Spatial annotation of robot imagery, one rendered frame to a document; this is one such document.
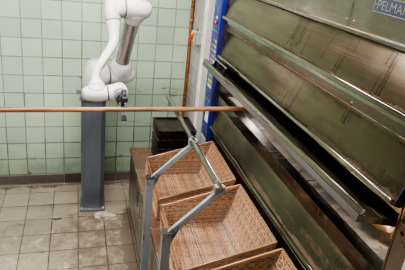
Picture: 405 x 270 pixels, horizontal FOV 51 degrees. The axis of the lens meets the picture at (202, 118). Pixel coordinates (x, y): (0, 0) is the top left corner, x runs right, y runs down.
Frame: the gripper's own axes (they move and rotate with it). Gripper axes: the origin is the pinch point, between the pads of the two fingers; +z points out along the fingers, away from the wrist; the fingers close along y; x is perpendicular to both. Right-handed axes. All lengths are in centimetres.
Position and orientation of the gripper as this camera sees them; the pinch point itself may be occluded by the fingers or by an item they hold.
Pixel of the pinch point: (124, 109)
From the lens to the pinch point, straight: 259.5
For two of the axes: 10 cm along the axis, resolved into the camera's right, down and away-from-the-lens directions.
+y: -1.0, 9.3, 3.6
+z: 2.6, 3.8, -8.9
